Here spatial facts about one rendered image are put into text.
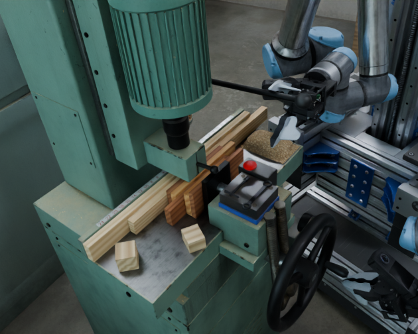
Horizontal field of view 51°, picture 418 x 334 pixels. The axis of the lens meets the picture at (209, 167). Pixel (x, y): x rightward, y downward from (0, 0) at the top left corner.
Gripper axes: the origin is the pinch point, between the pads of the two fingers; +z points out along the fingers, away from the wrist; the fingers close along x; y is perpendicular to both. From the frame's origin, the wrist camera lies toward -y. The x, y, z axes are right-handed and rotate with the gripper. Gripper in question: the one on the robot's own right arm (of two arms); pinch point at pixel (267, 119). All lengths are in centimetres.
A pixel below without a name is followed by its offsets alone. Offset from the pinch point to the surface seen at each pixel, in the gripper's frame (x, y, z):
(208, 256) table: 22.7, -0.8, 24.2
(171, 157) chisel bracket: 6.1, -16.0, 15.7
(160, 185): 13.3, -18.3, 19.1
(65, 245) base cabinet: 39, -49, 34
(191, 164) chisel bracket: 7.4, -11.5, 14.2
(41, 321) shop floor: 105, -91, 41
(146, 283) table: 19.1, -5.0, 38.9
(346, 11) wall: 92, -116, -309
